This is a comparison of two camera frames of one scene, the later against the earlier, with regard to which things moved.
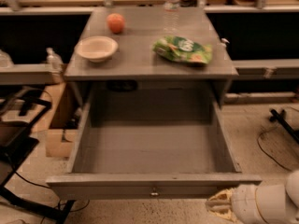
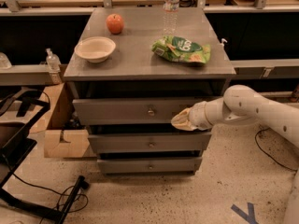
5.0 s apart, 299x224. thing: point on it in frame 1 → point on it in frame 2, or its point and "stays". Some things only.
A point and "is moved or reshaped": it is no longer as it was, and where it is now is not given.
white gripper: (245, 202) → (196, 117)
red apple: (116, 22) stays
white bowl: (96, 49) stays
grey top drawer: (151, 141) is moved or reshaped
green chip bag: (180, 49) stays
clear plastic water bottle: (171, 18) stays
